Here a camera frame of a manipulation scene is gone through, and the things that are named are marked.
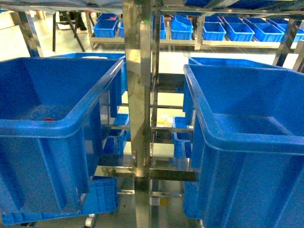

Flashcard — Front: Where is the large blue crate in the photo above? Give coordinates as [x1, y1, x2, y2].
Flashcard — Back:
[184, 65, 304, 228]
[0, 57, 124, 213]

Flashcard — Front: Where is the blue crate behind right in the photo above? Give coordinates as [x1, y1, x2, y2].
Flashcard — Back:
[188, 57, 281, 69]

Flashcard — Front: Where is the large blue crate left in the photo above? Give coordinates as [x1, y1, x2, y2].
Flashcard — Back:
[0, 57, 124, 213]

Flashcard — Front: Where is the large blue crate right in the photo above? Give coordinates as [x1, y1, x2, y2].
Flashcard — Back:
[184, 65, 304, 228]

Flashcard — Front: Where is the steel rack upright post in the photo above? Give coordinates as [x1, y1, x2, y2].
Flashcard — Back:
[123, 0, 152, 228]

